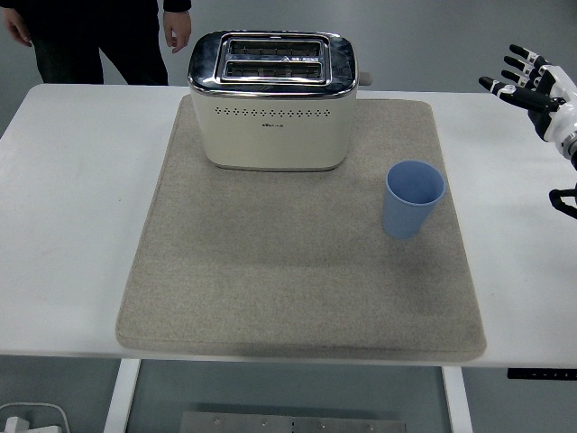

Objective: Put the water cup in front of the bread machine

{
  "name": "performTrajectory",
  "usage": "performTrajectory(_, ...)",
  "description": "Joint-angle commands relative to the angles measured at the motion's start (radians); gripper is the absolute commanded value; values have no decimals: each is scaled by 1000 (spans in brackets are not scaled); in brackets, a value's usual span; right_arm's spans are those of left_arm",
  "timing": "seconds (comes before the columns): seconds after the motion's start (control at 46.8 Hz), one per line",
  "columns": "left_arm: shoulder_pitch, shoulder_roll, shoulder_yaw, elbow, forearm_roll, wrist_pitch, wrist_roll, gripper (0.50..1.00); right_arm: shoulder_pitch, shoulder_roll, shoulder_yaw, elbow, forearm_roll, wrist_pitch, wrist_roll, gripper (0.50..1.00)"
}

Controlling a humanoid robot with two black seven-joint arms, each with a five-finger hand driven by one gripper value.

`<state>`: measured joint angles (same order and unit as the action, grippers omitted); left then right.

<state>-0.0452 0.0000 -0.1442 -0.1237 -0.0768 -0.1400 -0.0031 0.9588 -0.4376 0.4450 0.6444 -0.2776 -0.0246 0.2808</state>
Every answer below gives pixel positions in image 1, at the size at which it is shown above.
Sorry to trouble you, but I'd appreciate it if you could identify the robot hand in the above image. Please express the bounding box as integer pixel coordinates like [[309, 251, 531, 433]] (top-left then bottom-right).
[[478, 43, 577, 144]]

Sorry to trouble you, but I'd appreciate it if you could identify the person's right hand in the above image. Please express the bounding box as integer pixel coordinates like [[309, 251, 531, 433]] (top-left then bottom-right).
[[2, 6, 34, 48]]

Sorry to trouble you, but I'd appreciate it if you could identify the person's left hand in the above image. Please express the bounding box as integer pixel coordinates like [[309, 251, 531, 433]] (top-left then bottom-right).
[[162, 10, 193, 55]]

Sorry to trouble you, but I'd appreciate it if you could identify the blue ribbed plastic cup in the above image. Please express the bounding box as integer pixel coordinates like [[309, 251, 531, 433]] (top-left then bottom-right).
[[382, 160, 446, 240]]

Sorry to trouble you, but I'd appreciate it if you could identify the person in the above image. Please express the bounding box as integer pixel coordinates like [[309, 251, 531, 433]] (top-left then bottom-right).
[[0, 0, 193, 87]]

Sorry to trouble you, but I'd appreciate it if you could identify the cream chrome-topped toaster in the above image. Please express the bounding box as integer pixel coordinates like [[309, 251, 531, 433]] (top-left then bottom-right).
[[187, 30, 375, 173]]

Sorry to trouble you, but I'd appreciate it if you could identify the black table control panel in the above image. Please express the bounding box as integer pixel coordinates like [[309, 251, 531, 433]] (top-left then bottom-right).
[[507, 368, 577, 381]]

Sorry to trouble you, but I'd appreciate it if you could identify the beige felt mat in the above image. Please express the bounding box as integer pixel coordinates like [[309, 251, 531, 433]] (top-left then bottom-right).
[[114, 97, 489, 363]]

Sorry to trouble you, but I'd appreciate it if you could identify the white table leg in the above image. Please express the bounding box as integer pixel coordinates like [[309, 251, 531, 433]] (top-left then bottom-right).
[[102, 359, 142, 433], [440, 365, 474, 433]]

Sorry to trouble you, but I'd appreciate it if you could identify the white plastic box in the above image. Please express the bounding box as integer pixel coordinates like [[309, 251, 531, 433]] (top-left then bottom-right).
[[0, 401, 70, 433]]

